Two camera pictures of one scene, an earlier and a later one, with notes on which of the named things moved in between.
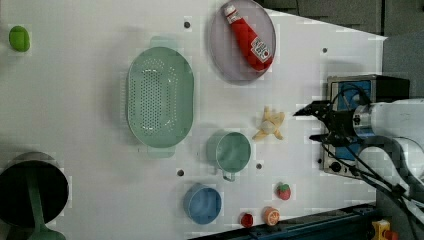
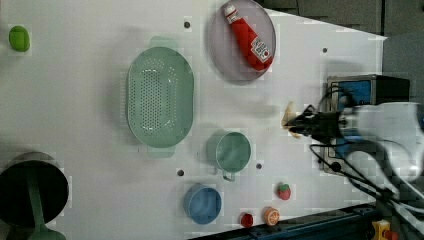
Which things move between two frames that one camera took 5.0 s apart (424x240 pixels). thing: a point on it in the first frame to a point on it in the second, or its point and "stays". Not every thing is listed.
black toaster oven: [349, 93] stays
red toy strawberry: [284, 191] stays
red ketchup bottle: [256, 54] stays
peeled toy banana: [269, 123] to [289, 113]
